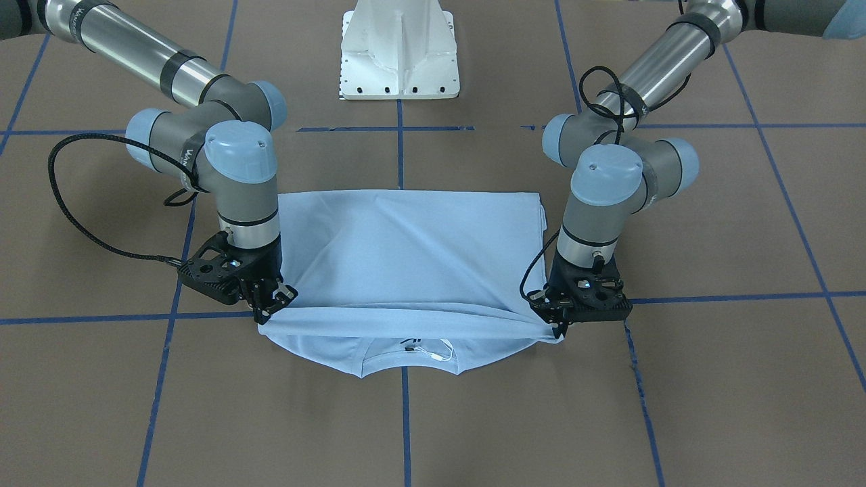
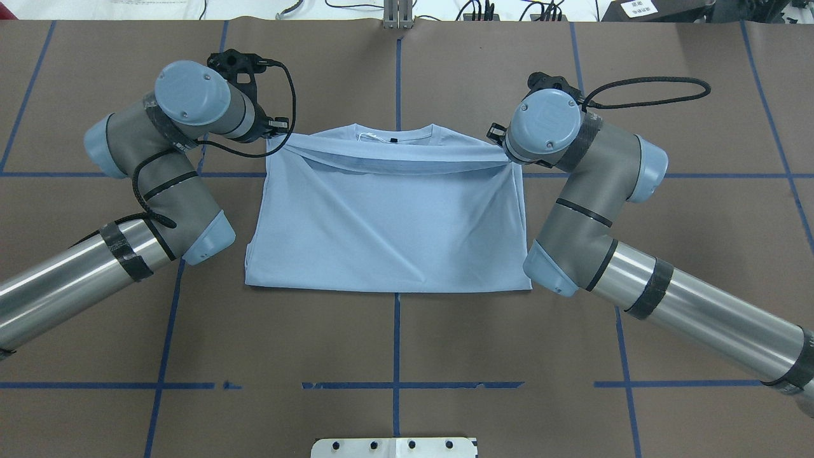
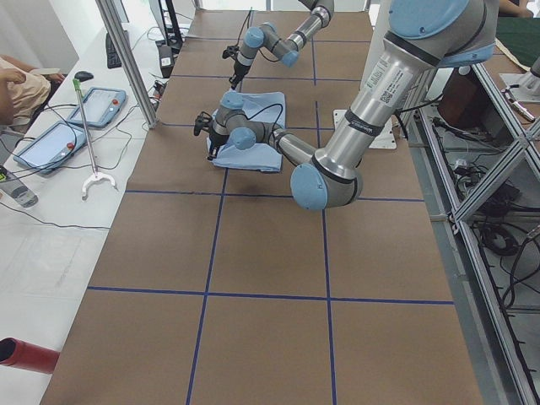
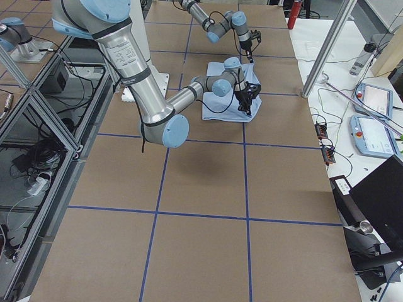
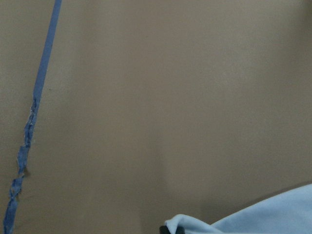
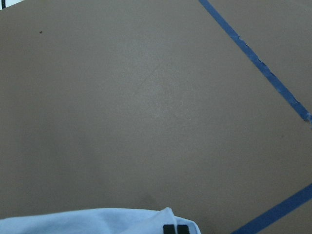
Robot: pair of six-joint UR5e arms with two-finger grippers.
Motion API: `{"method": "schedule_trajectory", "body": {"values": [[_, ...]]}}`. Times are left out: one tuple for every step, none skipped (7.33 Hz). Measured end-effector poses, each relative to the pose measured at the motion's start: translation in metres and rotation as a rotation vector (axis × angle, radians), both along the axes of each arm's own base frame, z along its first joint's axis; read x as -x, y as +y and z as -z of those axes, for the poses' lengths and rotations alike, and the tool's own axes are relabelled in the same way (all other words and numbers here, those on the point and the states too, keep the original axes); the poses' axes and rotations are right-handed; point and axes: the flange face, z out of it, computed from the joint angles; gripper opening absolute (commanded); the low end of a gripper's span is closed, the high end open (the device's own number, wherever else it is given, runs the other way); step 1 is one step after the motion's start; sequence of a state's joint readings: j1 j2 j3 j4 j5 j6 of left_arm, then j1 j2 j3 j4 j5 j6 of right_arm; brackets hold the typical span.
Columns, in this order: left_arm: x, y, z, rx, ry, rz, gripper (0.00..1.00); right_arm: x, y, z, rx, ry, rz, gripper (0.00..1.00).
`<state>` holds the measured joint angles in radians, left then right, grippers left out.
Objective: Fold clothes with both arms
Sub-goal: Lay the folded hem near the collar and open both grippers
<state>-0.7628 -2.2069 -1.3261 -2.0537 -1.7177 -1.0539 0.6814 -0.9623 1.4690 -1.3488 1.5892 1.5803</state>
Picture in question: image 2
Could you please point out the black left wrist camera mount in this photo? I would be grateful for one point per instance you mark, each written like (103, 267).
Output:
(239, 69)

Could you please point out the aluminium frame post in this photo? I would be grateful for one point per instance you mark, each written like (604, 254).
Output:
(398, 14)

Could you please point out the black box with white label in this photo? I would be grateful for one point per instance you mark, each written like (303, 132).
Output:
(677, 11)

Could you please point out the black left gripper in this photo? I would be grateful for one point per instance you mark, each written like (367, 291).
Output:
(262, 129)

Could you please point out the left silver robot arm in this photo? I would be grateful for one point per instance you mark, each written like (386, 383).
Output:
(173, 216)

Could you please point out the light blue t-shirt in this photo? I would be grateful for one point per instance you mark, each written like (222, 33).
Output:
(418, 211)

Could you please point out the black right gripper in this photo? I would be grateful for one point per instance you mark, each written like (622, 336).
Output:
(496, 133)

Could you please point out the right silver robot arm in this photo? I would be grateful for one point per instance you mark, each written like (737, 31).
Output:
(683, 255)

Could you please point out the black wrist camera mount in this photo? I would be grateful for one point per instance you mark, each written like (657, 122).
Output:
(239, 69)
(538, 81)

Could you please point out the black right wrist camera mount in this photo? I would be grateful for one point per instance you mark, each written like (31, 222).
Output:
(538, 81)

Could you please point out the white pedestal column with base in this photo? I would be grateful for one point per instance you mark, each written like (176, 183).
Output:
(396, 447)

